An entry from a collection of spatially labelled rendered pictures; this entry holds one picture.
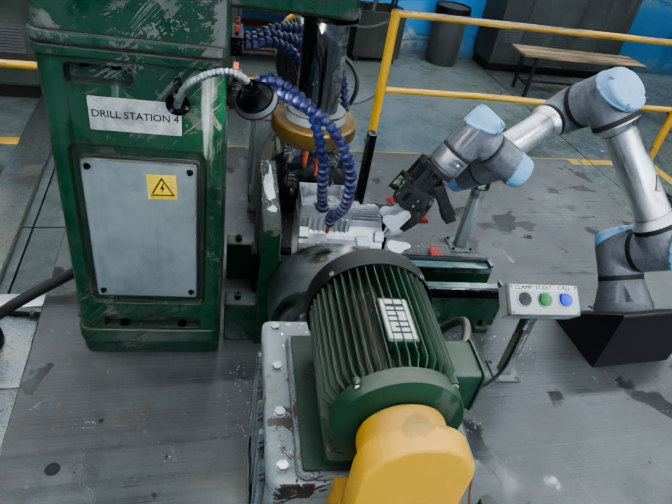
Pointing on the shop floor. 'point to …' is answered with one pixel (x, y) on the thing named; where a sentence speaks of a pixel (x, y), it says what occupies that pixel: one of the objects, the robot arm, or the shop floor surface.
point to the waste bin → (446, 34)
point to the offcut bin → (373, 14)
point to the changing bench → (566, 60)
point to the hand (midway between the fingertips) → (389, 233)
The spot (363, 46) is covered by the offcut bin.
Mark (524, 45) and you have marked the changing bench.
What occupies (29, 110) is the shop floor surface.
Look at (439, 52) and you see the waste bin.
